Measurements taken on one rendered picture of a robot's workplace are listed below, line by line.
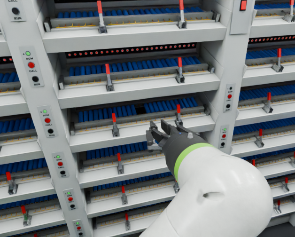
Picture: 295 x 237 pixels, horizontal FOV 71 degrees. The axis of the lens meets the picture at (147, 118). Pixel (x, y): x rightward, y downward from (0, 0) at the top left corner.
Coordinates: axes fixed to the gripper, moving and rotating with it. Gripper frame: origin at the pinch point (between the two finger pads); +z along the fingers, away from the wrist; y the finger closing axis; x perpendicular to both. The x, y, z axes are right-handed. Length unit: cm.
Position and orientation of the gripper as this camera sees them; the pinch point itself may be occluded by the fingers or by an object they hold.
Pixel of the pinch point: (159, 127)
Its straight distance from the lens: 61.4
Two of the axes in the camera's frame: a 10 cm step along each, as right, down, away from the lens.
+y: 9.7, -1.4, 1.8
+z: -2.1, -2.3, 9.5
